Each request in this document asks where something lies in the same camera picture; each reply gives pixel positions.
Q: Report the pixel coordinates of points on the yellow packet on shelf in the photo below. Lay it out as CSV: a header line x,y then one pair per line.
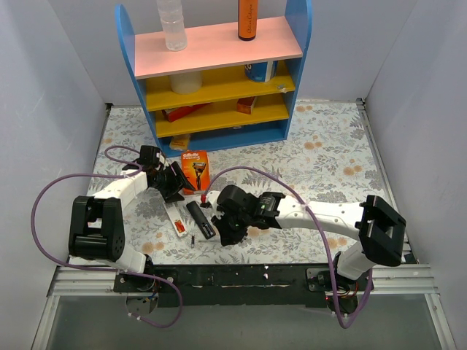
x,y
180,142

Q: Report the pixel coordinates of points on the blue shelf unit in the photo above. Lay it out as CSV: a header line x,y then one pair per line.
x,y
220,55

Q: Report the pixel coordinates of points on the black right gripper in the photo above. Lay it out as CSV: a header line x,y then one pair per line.
x,y
226,226

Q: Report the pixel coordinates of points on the red box on shelf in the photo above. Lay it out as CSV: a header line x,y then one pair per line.
x,y
174,114

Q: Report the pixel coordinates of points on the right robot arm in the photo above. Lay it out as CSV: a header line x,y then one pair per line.
x,y
377,228

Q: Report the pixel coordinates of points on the black remote control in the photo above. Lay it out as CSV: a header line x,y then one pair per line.
x,y
200,219

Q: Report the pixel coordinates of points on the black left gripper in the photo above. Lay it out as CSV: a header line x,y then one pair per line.
x,y
170,184

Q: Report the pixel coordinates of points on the clear plastic bottle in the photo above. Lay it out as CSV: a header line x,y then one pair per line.
x,y
172,21

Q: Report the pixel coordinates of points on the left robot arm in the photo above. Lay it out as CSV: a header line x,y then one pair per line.
x,y
97,226

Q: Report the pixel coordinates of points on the white cup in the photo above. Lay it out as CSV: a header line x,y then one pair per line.
x,y
186,83

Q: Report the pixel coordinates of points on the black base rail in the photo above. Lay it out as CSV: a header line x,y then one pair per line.
x,y
303,284

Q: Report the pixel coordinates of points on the orange box on shelf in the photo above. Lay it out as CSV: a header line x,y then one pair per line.
x,y
246,105

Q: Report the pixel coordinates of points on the floral table mat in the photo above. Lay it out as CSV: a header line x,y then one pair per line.
x,y
326,157

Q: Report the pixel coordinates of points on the orange cologne bottle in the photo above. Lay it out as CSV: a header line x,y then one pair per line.
x,y
247,19

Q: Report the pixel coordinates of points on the orange razor box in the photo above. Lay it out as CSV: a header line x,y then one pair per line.
x,y
195,166

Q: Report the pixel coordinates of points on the blue white can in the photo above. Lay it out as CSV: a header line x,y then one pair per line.
x,y
261,72

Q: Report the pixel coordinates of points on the aluminium frame rail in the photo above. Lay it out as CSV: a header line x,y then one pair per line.
x,y
404,280

